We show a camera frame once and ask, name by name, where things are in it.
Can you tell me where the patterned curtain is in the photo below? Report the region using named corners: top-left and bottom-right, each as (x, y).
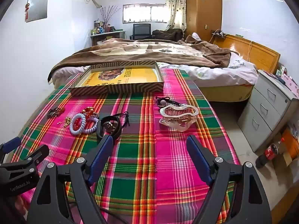
top-left (165, 0), bottom-right (187, 31)

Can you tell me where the orange cable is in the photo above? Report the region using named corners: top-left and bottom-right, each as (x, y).
top-left (247, 41), bottom-right (254, 61)

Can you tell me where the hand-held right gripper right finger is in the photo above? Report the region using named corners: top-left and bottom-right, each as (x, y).
top-left (186, 135), bottom-right (272, 224)

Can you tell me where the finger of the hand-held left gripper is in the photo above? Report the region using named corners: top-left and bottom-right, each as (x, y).
top-left (10, 144), bottom-right (50, 168)
top-left (0, 137), bottom-right (22, 155)

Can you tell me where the dark bead bracelet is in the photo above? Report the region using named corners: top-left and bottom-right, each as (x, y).
top-left (57, 117), bottom-right (72, 127)

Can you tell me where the black beaded hair tie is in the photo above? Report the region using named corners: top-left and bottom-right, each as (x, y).
top-left (155, 96), bottom-right (180, 109)

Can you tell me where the cola bottle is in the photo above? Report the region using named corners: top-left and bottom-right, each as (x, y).
top-left (255, 137), bottom-right (286, 168)

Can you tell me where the grey bead cord necklace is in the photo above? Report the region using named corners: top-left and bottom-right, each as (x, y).
top-left (114, 111), bottom-right (130, 129)

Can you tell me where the power strip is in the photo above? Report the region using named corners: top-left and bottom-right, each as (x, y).
top-left (211, 29), bottom-right (227, 38)

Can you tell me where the vase with dry branches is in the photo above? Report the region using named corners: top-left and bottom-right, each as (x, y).
top-left (100, 6), bottom-right (121, 32)

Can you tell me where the black wrist band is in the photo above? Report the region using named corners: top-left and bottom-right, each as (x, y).
top-left (96, 115), bottom-right (122, 143)

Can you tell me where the wooden headboard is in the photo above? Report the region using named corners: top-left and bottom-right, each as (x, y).
top-left (211, 34), bottom-right (281, 74)

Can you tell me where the purple spiral hair tie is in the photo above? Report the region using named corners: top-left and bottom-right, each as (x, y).
top-left (83, 117), bottom-right (100, 134)

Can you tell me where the silver wall poster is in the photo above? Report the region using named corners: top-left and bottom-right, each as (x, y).
top-left (25, 0), bottom-right (48, 23)

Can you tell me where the pink patterned box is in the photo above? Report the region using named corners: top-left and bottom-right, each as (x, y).
top-left (281, 73), bottom-right (299, 94)

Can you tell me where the window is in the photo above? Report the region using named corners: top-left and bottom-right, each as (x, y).
top-left (123, 4), bottom-right (167, 24)

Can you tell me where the wooden wardrobe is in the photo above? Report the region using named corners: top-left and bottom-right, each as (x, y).
top-left (186, 0), bottom-right (222, 37)

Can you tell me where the small desk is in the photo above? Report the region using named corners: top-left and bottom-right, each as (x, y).
top-left (90, 30), bottom-right (126, 46)

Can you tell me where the grey drawer cabinet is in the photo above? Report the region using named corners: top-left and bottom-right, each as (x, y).
top-left (237, 70), bottom-right (299, 153)

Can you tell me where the black office chair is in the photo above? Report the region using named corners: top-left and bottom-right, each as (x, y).
top-left (130, 23), bottom-right (152, 40)

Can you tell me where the brown bead bracelet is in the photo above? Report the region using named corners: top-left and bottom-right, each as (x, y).
top-left (46, 107), bottom-right (66, 119)

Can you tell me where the orange cardboard box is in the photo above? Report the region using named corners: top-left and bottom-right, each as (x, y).
top-left (280, 128), bottom-right (299, 166)

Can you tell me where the bed with brown blanket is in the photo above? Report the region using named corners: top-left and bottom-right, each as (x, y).
top-left (48, 37), bottom-right (237, 83)
top-left (53, 51), bottom-right (258, 89)

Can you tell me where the yellow mattress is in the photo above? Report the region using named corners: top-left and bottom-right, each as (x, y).
top-left (198, 84), bottom-right (255, 102)

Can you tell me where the dark cloth pile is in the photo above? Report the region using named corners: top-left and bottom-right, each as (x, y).
top-left (152, 29), bottom-right (184, 42)

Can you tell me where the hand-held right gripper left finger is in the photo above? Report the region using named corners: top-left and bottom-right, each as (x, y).
top-left (28, 134), bottom-right (131, 224)

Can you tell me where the pink green plaid cloth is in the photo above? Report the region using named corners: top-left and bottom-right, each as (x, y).
top-left (10, 69), bottom-right (241, 224)

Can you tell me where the red bead bracelet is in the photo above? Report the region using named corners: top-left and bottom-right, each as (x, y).
top-left (81, 107), bottom-right (100, 122)

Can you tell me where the group of bottles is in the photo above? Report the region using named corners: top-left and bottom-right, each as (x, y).
top-left (92, 20), bottom-right (116, 35)

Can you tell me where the blue spiral hair tie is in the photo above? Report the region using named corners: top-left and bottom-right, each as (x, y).
top-left (70, 113), bottom-right (87, 137)

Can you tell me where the striped cardboard box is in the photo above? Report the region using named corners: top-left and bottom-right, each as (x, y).
top-left (69, 61), bottom-right (164, 97)

